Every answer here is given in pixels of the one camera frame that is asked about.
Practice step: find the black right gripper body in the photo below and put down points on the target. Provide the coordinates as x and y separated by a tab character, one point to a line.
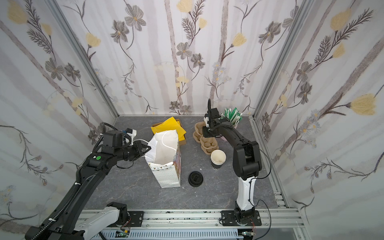
212	115

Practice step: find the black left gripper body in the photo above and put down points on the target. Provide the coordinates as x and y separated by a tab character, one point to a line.
135	151

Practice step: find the cartoon print paper bag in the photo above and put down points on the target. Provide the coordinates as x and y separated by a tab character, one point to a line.
164	158

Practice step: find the single brown pulp carrier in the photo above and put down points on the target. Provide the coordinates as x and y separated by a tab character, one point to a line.
199	128

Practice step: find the black paper cup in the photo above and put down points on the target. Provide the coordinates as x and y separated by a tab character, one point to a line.
218	158

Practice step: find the black plastic cup lids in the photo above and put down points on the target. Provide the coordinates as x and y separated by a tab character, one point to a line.
195	179

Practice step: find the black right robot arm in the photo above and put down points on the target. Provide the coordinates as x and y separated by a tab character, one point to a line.
247	162

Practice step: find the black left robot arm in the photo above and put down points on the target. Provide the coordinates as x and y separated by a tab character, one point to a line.
62	224

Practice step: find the brown pulp cup carrier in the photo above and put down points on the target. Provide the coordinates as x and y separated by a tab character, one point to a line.
208	145

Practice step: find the yellow paper napkins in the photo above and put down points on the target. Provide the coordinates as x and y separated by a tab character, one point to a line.
171	126

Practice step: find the brown cardboard tray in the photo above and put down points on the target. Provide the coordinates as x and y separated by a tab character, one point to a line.
183	141

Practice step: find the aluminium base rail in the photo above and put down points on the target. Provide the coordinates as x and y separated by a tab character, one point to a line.
203	224

